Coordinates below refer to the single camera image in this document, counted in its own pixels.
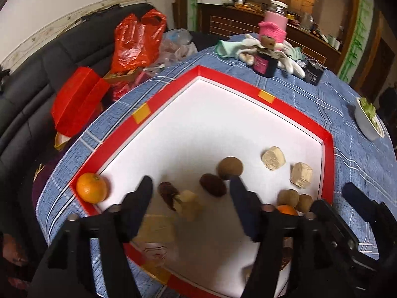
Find white bowl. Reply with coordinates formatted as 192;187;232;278
354;97;386;141

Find small black box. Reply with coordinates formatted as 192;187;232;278
304;60;326;86

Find bamboo painted panel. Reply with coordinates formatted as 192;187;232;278
336;0;374;83

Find black sofa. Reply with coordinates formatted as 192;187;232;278
0;3;199;298

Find mint green cloth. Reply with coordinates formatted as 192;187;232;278
216;39;249;59

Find blue plaid tablecloth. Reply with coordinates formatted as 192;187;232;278
33;33;397;298

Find red box with white inside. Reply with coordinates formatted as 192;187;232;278
70;65;335;298

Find large orange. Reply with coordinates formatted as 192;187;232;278
277;204;299;217

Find round beige cake piece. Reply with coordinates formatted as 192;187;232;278
261;146;286;171

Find red date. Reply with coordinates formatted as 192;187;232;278
158;182;180;210
199;174;227;197

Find glass jar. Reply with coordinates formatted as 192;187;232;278
299;12;315;32

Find red plastic bag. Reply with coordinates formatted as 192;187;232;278
110;9;168;75

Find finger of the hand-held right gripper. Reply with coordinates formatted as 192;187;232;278
311;199;362;255
342;182;397;233

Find bottle with pink knit sleeve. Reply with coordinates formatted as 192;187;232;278
259;0;289;42

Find white gloves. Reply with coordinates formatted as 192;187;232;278
239;34;306;78

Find small orange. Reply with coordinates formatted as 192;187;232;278
76;173;108;204

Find green lettuce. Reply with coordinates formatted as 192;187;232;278
359;97;383;131

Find small cardboard box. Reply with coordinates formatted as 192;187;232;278
102;67;143;84

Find wooden counter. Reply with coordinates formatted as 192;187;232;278
197;0;345;66

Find brown kiwi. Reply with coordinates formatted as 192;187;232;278
216;157;243;181
296;193;314;213
277;189;300;208

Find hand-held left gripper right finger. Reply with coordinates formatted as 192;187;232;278
229;175;338;298

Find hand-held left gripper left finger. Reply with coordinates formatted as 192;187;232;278
28;175;154;298

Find clear plastic bag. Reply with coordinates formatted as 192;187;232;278
160;29;197;66

